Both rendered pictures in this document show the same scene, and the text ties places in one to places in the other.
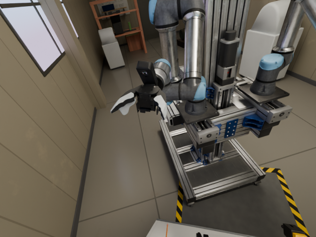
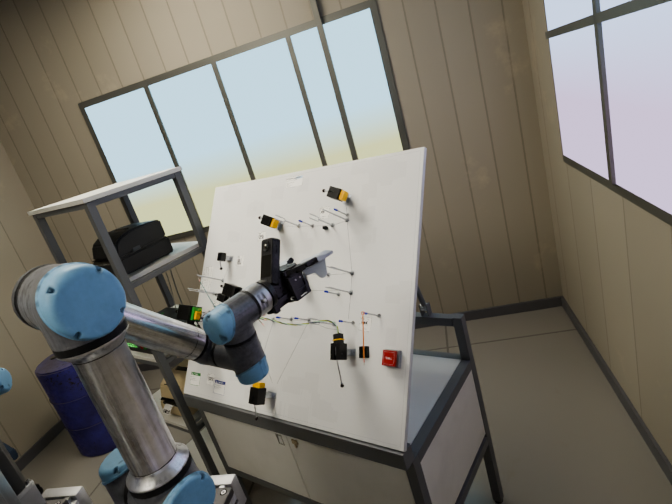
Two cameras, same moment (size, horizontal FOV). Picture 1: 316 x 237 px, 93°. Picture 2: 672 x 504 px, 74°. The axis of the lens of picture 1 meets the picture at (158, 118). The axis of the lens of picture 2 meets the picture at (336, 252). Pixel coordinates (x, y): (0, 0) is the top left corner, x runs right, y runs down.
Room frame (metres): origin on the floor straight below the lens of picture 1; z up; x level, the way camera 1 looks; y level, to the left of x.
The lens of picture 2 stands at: (1.35, 0.51, 1.92)
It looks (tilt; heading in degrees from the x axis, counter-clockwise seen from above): 18 degrees down; 201
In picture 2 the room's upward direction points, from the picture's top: 17 degrees counter-clockwise
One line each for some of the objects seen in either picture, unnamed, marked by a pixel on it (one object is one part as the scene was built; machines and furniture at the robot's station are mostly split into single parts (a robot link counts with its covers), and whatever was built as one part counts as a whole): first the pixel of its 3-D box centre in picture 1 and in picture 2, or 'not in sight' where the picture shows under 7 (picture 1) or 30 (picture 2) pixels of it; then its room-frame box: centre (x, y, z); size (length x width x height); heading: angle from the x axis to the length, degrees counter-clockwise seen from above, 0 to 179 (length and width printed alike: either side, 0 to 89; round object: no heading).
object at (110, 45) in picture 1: (111, 48); not in sight; (5.52, 1.01, 0.60); 0.67 x 0.55 x 1.19; 5
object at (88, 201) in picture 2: not in sight; (176, 349); (-0.44, -1.23, 0.93); 0.61 x 0.50 x 1.85; 71
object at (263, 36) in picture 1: (268, 44); not in sight; (2.77, -2.36, 0.68); 0.67 x 0.59 x 1.37; 5
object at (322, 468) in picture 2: not in sight; (350, 481); (0.14, -0.15, 0.60); 0.55 x 0.03 x 0.39; 71
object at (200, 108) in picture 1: (195, 102); not in sight; (0.79, -0.27, 1.21); 0.15 x 0.15 x 0.10
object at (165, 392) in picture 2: not in sight; (191, 383); (-0.35, -1.14, 0.76); 0.30 x 0.21 x 0.20; 164
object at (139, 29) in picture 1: (121, 28); not in sight; (6.75, 0.64, 0.94); 1.51 x 1.29 x 1.88; 95
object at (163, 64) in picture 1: (160, 72); (231, 319); (0.59, -0.05, 1.56); 0.11 x 0.08 x 0.09; 159
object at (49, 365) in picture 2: not in sight; (92, 394); (-0.86, -2.58, 0.38); 0.53 x 0.51 x 0.76; 93
